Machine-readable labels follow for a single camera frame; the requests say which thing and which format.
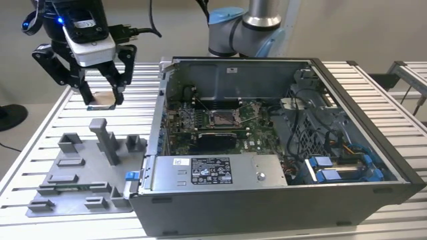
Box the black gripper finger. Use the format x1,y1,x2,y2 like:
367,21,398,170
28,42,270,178
99,44,139,106
31,43,95,106

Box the silver square CPU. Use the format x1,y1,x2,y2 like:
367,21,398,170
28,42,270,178
87,91,117,111

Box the CPU socket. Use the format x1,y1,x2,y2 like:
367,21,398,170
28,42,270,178
207,109,242,129

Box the black round stand base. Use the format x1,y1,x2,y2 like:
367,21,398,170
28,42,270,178
0,104,29,132

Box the thin metal locking lever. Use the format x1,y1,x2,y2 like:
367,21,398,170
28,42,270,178
195,96,211,113

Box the metal socket cover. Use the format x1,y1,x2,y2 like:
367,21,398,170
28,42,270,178
232,102,263,125

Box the black graphics card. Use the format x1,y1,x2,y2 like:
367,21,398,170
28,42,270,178
195,131,239,154

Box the silver power supply with label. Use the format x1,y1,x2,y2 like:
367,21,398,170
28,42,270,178
149,153,290,195

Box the green RAM stick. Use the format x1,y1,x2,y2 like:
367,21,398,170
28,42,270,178
39,183,108,191

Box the green motherboard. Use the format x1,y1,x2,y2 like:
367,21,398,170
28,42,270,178
161,99,286,156

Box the gray plastic parts rack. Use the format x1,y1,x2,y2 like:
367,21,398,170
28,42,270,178
25,117,148,218

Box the black perforated drive cage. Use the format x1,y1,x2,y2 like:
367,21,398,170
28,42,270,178
271,107,346,161

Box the open dark gray PC case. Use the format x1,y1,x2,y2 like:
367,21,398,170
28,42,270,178
123,56,427,237

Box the hard disk in blue carrier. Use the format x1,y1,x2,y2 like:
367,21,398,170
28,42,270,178
306,154,374,168
315,166,384,184

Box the black box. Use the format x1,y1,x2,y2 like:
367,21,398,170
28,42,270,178
367,72,400,92

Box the aluminium slat side table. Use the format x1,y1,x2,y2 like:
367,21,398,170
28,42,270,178
386,60,427,101

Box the black looped wrist cable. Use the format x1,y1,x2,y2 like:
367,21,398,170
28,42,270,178
20,0,47,36

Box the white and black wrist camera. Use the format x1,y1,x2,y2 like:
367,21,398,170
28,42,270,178
52,0,117,68

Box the black camera cable with plug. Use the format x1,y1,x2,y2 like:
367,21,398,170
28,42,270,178
108,0,164,42

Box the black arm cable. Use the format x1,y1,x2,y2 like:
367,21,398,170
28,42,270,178
195,0,211,17

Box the silver metal bracket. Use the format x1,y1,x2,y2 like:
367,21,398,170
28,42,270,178
279,97,307,111

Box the black wire bundle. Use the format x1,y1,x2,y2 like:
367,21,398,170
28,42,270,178
286,88,346,161

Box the blue wire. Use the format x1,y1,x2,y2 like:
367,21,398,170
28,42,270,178
346,141,372,157

